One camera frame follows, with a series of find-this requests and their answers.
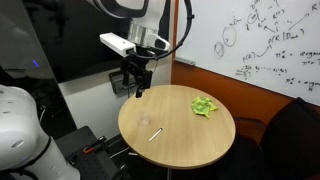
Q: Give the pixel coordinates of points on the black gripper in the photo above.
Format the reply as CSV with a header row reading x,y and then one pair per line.
x,y
138,65

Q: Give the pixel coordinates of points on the white pen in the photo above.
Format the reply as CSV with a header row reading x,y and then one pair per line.
x,y
155,134

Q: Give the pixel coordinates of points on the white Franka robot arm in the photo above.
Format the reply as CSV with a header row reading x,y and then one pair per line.
x,y
23,133

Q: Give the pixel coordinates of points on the metal table base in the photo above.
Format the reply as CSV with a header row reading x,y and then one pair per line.
x,y
169,174

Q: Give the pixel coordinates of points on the green crumpled cloth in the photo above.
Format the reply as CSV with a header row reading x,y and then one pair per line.
x,y
202,106

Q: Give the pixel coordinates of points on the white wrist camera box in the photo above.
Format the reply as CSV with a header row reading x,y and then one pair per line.
x,y
116,43

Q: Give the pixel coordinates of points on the whiteboard with writing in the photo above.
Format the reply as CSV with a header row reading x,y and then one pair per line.
x,y
253,40

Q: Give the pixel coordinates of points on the black perforated mounting board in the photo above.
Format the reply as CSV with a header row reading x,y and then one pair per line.
x,y
90,163

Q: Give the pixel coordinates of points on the dark wall screen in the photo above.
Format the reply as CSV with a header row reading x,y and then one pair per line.
x,y
83,36

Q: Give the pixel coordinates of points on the black office chair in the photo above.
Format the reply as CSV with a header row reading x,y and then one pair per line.
x,y
286,143

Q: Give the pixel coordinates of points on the black orange clamp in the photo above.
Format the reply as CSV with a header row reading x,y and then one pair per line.
x,y
93,146

